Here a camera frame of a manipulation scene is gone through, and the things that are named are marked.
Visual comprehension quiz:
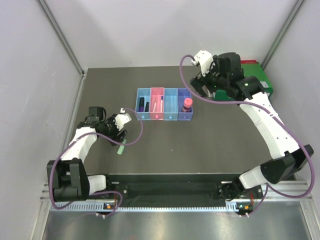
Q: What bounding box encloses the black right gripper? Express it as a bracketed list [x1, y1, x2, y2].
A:
[189, 56, 229, 100]

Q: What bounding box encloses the purple drawer box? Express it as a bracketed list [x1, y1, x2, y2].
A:
[177, 88, 193, 121]

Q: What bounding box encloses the pink cap pen tube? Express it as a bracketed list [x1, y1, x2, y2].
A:
[181, 97, 193, 113]

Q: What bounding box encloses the sky blue drawer box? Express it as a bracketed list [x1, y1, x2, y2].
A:
[164, 88, 179, 121]

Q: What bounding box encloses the light blue drawer box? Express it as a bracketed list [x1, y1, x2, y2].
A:
[135, 88, 151, 121]

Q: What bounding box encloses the white blue marker pen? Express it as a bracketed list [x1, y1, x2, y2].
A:
[160, 98, 164, 113]

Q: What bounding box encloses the pink drawer box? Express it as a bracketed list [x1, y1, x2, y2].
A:
[149, 87, 165, 120]

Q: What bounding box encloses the blue cap black highlighter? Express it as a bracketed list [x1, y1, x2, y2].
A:
[144, 102, 150, 112]

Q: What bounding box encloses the purple cap black highlighter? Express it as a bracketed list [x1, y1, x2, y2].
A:
[138, 97, 145, 112]

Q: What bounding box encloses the white orange pen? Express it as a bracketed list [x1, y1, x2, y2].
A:
[152, 99, 158, 113]

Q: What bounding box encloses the green ring binder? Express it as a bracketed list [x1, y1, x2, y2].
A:
[213, 62, 274, 102]

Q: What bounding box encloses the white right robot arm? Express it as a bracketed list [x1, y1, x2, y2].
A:
[190, 50, 314, 198]

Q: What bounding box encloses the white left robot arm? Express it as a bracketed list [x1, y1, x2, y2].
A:
[47, 90, 305, 209]

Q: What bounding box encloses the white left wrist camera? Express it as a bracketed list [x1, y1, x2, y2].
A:
[114, 108, 132, 131]

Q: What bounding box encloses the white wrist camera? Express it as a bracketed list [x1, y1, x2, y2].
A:
[114, 108, 132, 131]
[191, 50, 214, 77]

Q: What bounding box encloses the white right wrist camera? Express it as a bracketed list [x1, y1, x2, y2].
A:
[191, 50, 214, 77]

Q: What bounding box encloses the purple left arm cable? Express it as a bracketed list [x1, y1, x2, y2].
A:
[48, 107, 144, 218]

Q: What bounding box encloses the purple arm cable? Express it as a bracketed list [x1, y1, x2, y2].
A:
[179, 54, 316, 218]
[48, 107, 144, 218]

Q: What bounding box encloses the grey slotted cable duct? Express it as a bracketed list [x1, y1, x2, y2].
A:
[49, 201, 251, 213]

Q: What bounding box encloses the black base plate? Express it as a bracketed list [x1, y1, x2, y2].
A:
[84, 181, 264, 201]

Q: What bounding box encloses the left aluminium rail bar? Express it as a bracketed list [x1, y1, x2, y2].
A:
[39, 181, 88, 202]

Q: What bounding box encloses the aluminium rail bar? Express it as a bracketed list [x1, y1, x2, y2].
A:
[264, 180, 313, 202]
[39, 181, 88, 202]

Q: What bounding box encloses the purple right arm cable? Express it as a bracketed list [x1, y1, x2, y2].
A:
[179, 54, 316, 218]

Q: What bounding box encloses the aluminium frame post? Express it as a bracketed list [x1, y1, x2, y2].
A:
[261, 0, 306, 70]
[36, 0, 87, 76]

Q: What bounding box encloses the left aluminium frame post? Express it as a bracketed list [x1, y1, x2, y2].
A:
[36, 0, 87, 76]

